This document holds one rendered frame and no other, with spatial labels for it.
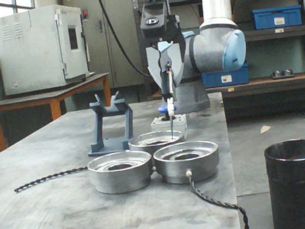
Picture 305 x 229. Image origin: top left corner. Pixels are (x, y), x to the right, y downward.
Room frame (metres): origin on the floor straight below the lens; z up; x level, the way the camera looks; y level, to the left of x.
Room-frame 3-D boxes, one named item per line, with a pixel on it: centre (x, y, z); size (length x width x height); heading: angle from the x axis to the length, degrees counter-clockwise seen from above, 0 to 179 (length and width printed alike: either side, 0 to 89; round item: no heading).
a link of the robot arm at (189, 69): (1.21, -0.12, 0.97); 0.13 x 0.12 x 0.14; 60
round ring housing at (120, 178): (0.62, 0.06, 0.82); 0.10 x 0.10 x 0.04
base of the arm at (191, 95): (1.22, -0.11, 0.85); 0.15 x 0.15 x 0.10
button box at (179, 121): (0.88, -0.04, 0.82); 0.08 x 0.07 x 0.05; 170
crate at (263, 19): (4.13, -1.52, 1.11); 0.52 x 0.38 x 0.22; 80
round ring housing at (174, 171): (0.62, -0.05, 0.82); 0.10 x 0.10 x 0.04
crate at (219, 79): (4.25, -0.88, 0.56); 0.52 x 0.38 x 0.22; 77
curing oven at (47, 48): (3.20, 0.75, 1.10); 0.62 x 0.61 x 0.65; 170
